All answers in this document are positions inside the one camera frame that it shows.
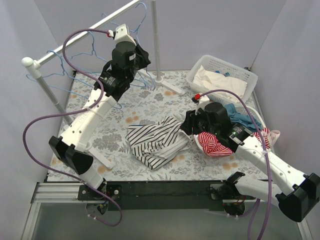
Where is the white cloth in basket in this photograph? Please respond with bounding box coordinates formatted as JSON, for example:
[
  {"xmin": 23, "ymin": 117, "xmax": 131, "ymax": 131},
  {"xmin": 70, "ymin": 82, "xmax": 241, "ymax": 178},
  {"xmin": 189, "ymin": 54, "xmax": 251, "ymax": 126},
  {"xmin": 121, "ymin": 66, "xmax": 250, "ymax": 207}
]
[{"xmin": 193, "ymin": 65, "xmax": 247, "ymax": 98}]

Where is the floral table mat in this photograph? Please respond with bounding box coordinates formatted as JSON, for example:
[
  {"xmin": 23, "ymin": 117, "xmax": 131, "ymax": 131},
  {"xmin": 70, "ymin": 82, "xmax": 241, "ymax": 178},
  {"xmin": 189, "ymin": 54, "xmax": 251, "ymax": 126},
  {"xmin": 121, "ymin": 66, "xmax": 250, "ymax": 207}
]
[{"xmin": 47, "ymin": 70, "xmax": 280, "ymax": 181}]

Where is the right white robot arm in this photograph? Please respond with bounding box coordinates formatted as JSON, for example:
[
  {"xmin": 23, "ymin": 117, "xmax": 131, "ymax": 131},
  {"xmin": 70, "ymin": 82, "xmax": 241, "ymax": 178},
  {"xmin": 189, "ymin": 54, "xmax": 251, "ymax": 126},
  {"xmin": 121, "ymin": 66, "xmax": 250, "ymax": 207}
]
[{"xmin": 180, "ymin": 101, "xmax": 320, "ymax": 223}]

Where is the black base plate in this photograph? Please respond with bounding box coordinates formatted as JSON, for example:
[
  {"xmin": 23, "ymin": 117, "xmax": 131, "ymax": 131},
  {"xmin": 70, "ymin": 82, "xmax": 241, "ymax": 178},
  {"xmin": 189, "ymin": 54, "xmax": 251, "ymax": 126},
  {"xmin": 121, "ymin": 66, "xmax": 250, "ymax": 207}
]
[{"xmin": 77, "ymin": 179, "xmax": 256, "ymax": 218}]

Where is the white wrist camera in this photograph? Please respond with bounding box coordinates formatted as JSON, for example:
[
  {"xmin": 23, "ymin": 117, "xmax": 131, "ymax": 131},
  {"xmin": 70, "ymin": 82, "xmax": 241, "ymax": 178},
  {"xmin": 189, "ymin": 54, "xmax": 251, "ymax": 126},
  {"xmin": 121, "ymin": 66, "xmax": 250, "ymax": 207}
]
[
  {"xmin": 107, "ymin": 24, "xmax": 137, "ymax": 46},
  {"xmin": 191, "ymin": 93, "xmax": 212, "ymax": 112}
]

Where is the red white striped garment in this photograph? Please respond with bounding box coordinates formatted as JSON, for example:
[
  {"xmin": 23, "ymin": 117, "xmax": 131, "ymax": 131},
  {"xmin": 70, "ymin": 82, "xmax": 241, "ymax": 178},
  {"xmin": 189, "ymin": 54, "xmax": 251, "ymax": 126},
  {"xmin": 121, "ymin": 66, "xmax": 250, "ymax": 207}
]
[{"xmin": 197, "ymin": 127, "xmax": 271, "ymax": 158}]

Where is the blue wire hanger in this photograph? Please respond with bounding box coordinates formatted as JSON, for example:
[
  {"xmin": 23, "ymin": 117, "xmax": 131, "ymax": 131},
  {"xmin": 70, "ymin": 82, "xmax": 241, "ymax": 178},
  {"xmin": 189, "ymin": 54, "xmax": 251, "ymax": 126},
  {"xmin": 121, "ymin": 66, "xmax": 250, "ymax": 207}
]
[
  {"xmin": 110, "ymin": 1, "xmax": 156, "ymax": 91},
  {"xmin": 65, "ymin": 31, "xmax": 110, "ymax": 71},
  {"xmin": 26, "ymin": 49, "xmax": 101, "ymax": 101}
]

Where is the teal blue garment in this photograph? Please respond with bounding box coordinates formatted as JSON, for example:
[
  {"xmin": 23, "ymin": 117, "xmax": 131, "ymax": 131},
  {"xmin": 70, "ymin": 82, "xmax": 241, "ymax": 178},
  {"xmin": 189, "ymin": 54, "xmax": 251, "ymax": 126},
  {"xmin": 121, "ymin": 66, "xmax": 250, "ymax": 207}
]
[{"xmin": 224, "ymin": 103, "xmax": 257, "ymax": 132}]

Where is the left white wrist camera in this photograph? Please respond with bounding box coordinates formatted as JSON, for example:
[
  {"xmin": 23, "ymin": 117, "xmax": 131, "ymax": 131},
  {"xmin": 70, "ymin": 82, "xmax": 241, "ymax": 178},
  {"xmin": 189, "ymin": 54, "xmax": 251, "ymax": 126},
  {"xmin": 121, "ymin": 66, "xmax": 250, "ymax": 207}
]
[{"xmin": 107, "ymin": 24, "xmax": 137, "ymax": 46}]

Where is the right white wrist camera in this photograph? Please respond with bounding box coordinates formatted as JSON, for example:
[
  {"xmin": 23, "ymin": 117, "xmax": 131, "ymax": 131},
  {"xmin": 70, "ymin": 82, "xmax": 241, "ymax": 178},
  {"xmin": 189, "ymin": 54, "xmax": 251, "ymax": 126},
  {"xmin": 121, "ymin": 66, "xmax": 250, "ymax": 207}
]
[{"xmin": 191, "ymin": 93, "xmax": 212, "ymax": 112}]

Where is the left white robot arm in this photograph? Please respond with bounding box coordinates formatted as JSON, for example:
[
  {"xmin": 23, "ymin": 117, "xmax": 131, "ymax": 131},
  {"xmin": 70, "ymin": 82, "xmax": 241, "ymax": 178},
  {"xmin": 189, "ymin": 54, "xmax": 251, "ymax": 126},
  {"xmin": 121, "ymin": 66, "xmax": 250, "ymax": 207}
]
[{"xmin": 49, "ymin": 40, "xmax": 151, "ymax": 200}]

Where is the black white striped tank top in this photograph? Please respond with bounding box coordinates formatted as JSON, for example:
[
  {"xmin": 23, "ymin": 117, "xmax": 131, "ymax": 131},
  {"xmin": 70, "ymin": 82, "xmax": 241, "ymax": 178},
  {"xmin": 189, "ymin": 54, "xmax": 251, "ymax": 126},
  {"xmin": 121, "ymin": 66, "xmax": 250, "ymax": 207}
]
[{"xmin": 125, "ymin": 116, "xmax": 193, "ymax": 171}]

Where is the white oval laundry basket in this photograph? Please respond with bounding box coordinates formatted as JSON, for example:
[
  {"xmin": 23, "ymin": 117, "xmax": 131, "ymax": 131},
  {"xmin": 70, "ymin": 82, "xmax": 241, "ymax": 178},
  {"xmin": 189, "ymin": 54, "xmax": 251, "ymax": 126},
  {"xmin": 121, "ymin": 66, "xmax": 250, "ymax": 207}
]
[{"xmin": 193, "ymin": 105, "xmax": 266, "ymax": 153}]

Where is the white clothes rack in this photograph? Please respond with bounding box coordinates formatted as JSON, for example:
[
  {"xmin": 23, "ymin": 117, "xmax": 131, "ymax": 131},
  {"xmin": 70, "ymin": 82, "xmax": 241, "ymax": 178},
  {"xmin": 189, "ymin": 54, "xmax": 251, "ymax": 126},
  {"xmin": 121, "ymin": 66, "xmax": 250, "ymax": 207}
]
[{"xmin": 20, "ymin": 0, "xmax": 186, "ymax": 171}]

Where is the pink white lace garment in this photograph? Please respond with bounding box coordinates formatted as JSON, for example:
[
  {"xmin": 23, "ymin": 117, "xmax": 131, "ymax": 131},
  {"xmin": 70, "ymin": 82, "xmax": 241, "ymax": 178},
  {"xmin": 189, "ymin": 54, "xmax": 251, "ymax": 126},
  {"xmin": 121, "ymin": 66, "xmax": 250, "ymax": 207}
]
[{"xmin": 261, "ymin": 128, "xmax": 281, "ymax": 149}]

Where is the white rectangular mesh basket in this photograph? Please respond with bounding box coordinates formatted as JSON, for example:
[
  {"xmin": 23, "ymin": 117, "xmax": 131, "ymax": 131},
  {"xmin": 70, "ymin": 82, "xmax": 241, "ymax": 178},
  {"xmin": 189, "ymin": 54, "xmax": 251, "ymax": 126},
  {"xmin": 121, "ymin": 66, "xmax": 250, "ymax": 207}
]
[{"xmin": 186, "ymin": 55, "xmax": 258, "ymax": 106}]

